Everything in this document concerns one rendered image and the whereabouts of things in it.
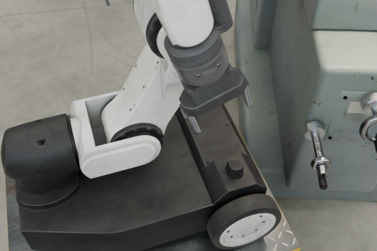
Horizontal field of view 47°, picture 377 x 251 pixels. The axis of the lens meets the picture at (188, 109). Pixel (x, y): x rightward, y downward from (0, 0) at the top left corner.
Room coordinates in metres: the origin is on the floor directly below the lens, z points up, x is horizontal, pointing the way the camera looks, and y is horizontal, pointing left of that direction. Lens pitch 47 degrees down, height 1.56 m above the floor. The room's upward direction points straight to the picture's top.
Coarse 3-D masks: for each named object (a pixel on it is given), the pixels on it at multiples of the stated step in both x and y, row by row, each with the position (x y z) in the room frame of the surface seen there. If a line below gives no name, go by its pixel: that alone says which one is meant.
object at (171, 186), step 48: (48, 144) 0.64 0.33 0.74; (96, 144) 0.78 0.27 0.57; (192, 144) 0.76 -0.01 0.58; (240, 144) 0.76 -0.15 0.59; (48, 192) 0.60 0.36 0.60; (96, 192) 0.61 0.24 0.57; (144, 192) 0.61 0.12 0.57; (192, 192) 0.61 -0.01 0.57; (240, 192) 0.60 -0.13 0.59; (48, 240) 0.50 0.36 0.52; (96, 240) 0.50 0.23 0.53; (144, 240) 0.52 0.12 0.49
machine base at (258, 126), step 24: (240, 0) 2.09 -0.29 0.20; (240, 24) 1.87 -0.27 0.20; (240, 48) 1.68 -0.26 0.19; (264, 72) 1.49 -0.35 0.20; (240, 96) 1.41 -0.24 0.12; (264, 96) 1.33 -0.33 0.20; (240, 120) 1.30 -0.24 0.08; (264, 120) 1.19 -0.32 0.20; (264, 144) 1.07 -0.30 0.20; (264, 168) 0.95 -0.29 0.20; (288, 192) 0.93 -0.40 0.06; (312, 192) 0.93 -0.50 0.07; (336, 192) 0.92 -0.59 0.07; (360, 192) 0.92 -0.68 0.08
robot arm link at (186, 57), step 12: (216, 0) 0.53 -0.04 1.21; (156, 12) 0.54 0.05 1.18; (216, 12) 0.53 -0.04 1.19; (228, 12) 0.54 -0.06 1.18; (216, 24) 0.54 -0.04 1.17; (228, 24) 0.54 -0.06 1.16; (168, 36) 0.51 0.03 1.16; (216, 36) 0.52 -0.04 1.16; (168, 48) 0.52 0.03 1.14; (180, 48) 0.51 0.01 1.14; (192, 48) 0.50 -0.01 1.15; (204, 48) 0.50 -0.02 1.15; (216, 48) 0.51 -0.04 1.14; (180, 60) 0.50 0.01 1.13; (192, 60) 0.49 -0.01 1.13; (204, 60) 0.49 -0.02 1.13
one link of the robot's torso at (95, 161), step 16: (96, 96) 0.81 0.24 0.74; (112, 96) 0.81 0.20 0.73; (80, 112) 0.75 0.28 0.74; (96, 112) 0.80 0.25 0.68; (80, 128) 0.69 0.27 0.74; (80, 144) 0.65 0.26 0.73; (112, 144) 0.64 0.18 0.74; (128, 144) 0.65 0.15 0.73; (144, 144) 0.66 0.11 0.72; (80, 160) 0.61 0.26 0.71; (96, 160) 0.62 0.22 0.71; (112, 160) 0.63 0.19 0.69; (128, 160) 0.64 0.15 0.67; (144, 160) 0.65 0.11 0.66; (96, 176) 0.62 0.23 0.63
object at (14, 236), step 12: (12, 180) 0.76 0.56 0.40; (264, 180) 0.76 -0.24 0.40; (12, 192) 0.72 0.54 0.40; (12, 204) 0.68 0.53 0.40; (12, 216) 0.64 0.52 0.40; (12, 228) 0.60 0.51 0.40; (276, 228) 0.60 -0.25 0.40; (288, 228) 0.60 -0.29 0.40; (12, 240) 0.56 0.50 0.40; (24, 240) 0.56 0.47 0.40; (180, 240) 0.56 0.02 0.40; (192, 240) 0.56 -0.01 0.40; (204, 240) 0.56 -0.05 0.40; (264, 240) 0.56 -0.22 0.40; (276, 240) 0.56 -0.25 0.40; (288, 240) 0.56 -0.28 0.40
